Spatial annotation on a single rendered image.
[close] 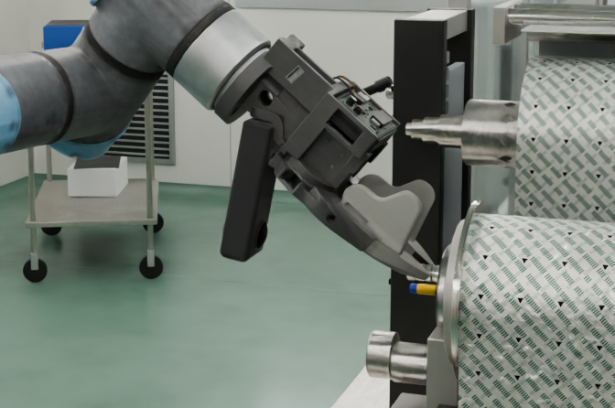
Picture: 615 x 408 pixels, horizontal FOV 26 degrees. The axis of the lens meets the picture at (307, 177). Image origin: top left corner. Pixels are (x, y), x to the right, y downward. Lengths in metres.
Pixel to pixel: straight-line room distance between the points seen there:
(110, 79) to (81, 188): 4.94
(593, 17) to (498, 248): 0.32
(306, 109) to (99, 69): 0.17
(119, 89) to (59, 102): 0.07
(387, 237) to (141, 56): 0.24
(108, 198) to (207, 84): 4.95
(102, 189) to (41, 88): 4.98
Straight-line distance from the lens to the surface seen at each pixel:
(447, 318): 1.01
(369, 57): 6.79
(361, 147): 1.01
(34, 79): 1.04
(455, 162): 1.43
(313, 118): 1.02
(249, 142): 1.05
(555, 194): 1.22
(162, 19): 1.05
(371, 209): 1.03
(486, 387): 1.02
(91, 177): 6.01
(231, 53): 1.04
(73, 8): 7.39
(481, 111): 1.27
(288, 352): 4.73
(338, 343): 4.82
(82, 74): 1.08
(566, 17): 1.26
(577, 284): 0.99
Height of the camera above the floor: 1.55
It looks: 12 degrees down
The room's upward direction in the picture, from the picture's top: straight up
